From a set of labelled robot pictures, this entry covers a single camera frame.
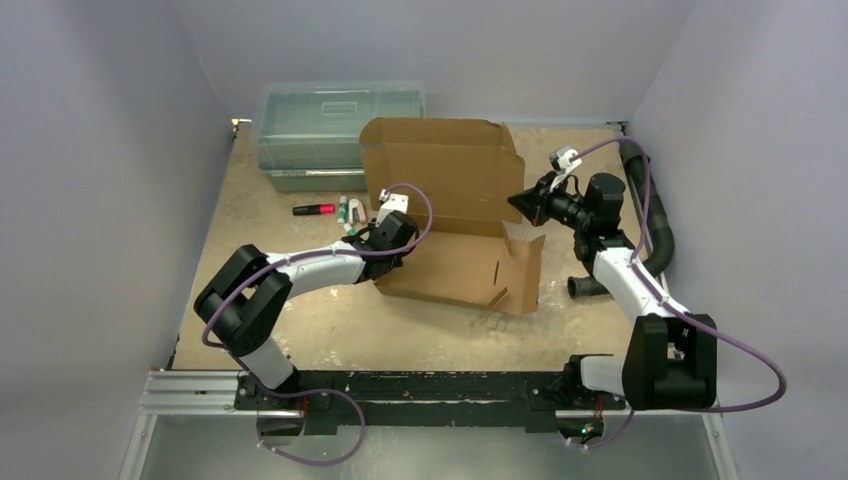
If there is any red black marker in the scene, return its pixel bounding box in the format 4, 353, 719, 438
292, 203, 336, 216

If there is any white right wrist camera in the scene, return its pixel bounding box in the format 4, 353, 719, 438
549, 145, 582, 192

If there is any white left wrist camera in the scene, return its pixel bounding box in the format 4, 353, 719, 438
374, 189, 409, 226

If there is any black corrugated hose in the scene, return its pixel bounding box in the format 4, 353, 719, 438
566, 139, 676, 301

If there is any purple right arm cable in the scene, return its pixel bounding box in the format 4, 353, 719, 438
569, 136, 788, 415

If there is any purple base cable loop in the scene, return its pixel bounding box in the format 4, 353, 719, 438
255, 389, 368, 468

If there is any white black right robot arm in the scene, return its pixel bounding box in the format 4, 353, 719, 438
508, 172, 717, 410

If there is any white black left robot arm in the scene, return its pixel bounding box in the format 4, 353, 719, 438
193, 211, 420, 409

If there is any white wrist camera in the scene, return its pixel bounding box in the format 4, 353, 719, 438
549, 145, 582, 192
374, 189, 409, 226

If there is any brown cardboard box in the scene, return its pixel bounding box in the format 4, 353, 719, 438
359, 117, 545, 314

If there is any clear plastic storage bin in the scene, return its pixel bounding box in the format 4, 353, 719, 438
251, 80, 425, 193

